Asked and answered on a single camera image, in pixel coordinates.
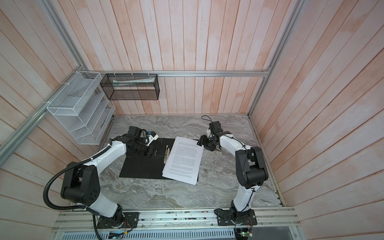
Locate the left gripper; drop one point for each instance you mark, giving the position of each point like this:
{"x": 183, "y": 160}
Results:
{"x": 152, "y": 155}

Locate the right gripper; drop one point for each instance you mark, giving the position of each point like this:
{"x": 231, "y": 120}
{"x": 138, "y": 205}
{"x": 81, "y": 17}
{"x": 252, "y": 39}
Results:
{"x": 202, "y": 140}

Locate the blue folder black inside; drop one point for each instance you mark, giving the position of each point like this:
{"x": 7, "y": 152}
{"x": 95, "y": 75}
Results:
{"x": 142, "y": 167}

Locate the printed paper sheet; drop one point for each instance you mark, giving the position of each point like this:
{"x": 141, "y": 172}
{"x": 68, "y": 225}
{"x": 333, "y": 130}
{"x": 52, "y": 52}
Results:
{"x": 183, "y": 163}

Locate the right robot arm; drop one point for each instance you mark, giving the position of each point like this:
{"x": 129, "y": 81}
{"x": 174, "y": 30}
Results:
{"x": 251, "y": 173}

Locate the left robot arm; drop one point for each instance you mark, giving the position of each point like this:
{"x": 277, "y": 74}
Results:
{"x": 81, "y": 183}

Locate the black mesh basket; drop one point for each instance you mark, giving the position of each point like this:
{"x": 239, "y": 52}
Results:
{"x": 118, "y": 87}

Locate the papers in black basket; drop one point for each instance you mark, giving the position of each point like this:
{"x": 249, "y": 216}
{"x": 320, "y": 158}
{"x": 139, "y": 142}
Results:
{"x": 134, "y": 82}

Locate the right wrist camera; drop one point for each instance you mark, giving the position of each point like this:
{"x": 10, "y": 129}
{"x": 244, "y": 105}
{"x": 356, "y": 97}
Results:
{"x": 209, "y": 132}

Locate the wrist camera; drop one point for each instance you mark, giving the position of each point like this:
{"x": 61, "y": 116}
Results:
{"x": 150, "y": 137}
{"x": 209, "y": 132}

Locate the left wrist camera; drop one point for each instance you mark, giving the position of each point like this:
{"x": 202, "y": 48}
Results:
{"x": 150, "y": 137}

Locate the aluminium frame bar back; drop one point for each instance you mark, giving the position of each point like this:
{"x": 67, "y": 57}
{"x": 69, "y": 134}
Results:
{"x": 194, "y": 73}

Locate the aluminium frame bar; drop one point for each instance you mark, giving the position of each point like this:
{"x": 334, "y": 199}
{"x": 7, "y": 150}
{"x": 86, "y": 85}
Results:
{"x": 20, "y": 135}
{"x": 285, "y": 31}
{"x": 194, "y": 73}

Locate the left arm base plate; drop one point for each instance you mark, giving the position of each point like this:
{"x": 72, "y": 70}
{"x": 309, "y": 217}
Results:
{"x": 122, "y": 220}

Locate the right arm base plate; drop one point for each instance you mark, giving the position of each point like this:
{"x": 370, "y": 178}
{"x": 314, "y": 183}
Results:
{"x": 232, "y": 217}

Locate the white wire mesh shelf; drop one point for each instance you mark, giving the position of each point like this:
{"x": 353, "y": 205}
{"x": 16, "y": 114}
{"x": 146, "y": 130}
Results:
{"x": 84, "y": 113}

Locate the aluminium front rail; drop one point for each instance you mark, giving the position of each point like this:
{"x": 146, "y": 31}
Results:
{"x": 171, "y": 219}

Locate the aluminium frame bar left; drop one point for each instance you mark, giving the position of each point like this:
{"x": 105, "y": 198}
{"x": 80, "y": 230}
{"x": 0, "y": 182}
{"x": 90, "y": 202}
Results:
{"x": 20, "y": 135}

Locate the aluminium frame bar right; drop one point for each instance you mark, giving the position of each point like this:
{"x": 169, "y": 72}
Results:
{"x": 285, "y": 31}

